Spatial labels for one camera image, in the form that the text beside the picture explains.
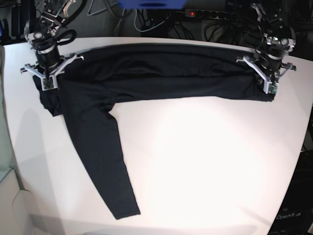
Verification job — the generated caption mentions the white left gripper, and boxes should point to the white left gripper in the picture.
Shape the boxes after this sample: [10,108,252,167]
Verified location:
[236,55,297,95]

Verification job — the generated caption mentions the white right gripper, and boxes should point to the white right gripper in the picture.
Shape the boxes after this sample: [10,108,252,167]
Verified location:
[20,54,84,91]

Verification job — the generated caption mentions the dark navy T-shirt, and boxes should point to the dark navy T-shirt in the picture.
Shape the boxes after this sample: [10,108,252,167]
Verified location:
[39,44,274,219]

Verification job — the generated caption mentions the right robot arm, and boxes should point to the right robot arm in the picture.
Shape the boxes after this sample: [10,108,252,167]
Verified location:
[21,0,87,91]

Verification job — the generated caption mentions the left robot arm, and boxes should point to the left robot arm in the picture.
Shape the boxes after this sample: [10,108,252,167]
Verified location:
[236,0,296,95]

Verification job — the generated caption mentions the black adapters on floor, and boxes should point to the black adapters on floor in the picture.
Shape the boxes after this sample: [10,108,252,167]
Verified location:
[0,0,36,46]

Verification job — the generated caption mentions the blue plastic bin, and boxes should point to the blue plastic bin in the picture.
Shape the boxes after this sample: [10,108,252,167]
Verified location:
[118,0,187,10]

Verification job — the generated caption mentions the black OpenArm computer case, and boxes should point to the black OpenArm computer case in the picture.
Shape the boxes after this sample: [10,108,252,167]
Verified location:
[269,150,313,235]

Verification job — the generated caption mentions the white power strip red switch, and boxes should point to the white power strip red switch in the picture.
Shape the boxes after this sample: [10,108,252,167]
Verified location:
[182,9,234,20]

